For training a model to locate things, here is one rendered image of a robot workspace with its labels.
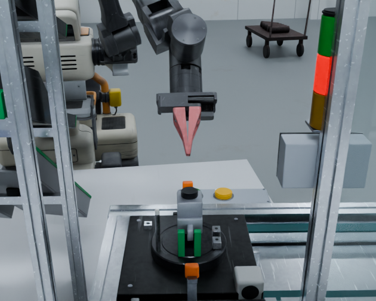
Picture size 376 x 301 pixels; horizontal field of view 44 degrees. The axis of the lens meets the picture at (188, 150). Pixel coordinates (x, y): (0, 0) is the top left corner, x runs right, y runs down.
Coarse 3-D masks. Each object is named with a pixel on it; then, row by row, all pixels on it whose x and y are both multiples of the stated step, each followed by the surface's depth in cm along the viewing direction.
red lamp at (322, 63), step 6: (318, 54) 61; (318, 60) 61; (324, 60) 60; (318, 66) 61; (324, 66) 60; (318, 72) 62; (324, 72) 61; (318, 78) 62; (324, 78) 61; (318, 84) 62; (324, 84) 61; (318, 90) 62; (324, 90) 61
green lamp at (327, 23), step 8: (328, 16) 58; (320, 24) 60; (328, 24) 58; (320, 32) 60; (328, 32) 59; (320, 40) 60; (328, 40) 59; (320, 48) 60; (328, 48) 59; (328, 56) 60
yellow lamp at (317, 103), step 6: (312, 96) 64; (318, 96) 62; (324, 96) 62; (312, 102) 64; (318, 102) 63; (324, 102) 62; (312, 108) 64; (318, 108) 63; (312, 114) 64; (318, 114) 63; (312, 120) 64; (318, 120) 63; (312, 126) 65; (318, 126) 64
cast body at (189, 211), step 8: (184, 192) 82; (192, 192) 82; (200, 192) 84; (184, 200) 81; (192, 200) 81; (200, 200) 81; (184, 208) 81; (192, 208) 81; (200, 208) 81; (184, 216) 82; (192, 216) 82; (200, 216) 82; (184, 224) 82; (192, 224) 82; (200, 224) 82; (192, 232) 80; (192, 240) 81
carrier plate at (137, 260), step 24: (144, 216) 98; (168, 216) 98; (216, 216) 98; (240, 216) 98; (144, 240) 90; (240, 240) 90; (144, 264) 84; (240, 264) 84; (120, 288) 78; (144, 288) 78; (168, 288) 78; (216, 288) 78
